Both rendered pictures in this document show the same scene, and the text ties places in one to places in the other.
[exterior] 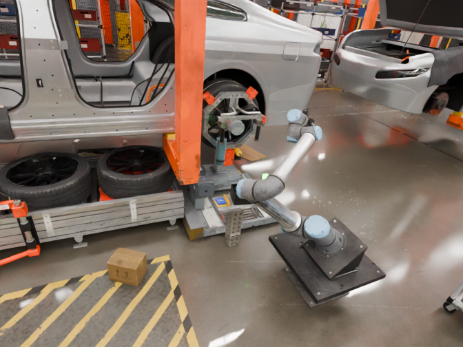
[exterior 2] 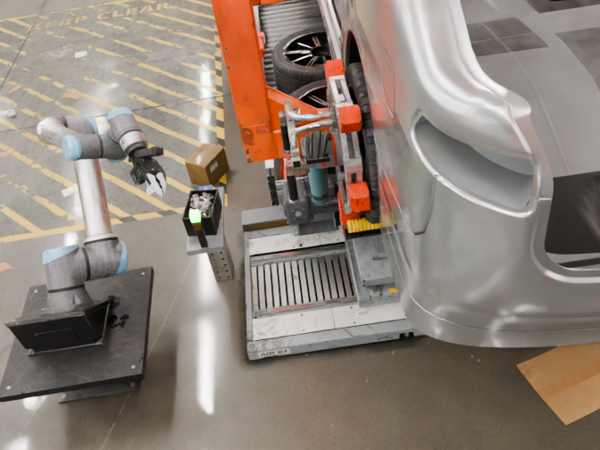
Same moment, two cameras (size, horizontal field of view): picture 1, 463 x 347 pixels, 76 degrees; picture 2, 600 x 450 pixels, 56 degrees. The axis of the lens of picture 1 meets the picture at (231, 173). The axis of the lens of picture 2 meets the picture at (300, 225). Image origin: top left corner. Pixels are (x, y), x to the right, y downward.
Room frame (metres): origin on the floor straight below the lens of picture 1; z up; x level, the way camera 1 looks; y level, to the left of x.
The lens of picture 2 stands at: (3.23, -1.74, 2.26)
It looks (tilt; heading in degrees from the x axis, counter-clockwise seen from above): 44 degrees down; 116
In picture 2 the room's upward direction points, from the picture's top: 9 degrees counter-clockwise
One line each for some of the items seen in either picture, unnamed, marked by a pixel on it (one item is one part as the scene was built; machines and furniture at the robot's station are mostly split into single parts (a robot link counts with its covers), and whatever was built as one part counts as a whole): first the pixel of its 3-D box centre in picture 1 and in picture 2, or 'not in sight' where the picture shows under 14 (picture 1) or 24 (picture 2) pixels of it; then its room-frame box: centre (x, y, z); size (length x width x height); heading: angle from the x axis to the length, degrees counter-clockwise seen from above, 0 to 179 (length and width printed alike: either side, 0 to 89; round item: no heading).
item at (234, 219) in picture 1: (233, 224); (216, 246); (1.92, -0.07, 0.21); 0.10 x 0.10 x 0.42; 25
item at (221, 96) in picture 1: (230, 121); (344, 147); (2.61, 0.06, 0.85); 0.54 x 0.07 x 0.54; 115
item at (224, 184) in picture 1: (218, 177); (386, 258); (2.76, 0.13, 0.13); 0.50 x 0.36 x 0.10; 115
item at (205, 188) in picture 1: (199, 184); (323, 207); (2.39, 0.30, 0.26); 0.42 x 0.18 x 0.35; 25
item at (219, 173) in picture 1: (220, 162); (386, 231); (2.76, 0.13, 0.32); 0.40 x 0.30 x 0.28; 115
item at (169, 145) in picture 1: (177, 142); (323, 114); (2.36, 0.50, 0.69); 0.52 x 0.17 x 0.35; 25
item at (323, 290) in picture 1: (320, 268); (93, 345); (1.59, -0.74, 0.15); 0.60 x 0.60 x 0.30; 27
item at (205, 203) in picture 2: (244, 193); (203, 211); (1.95, -0.12, 0.51); 0.20 x 0.14 x 0.13; 107
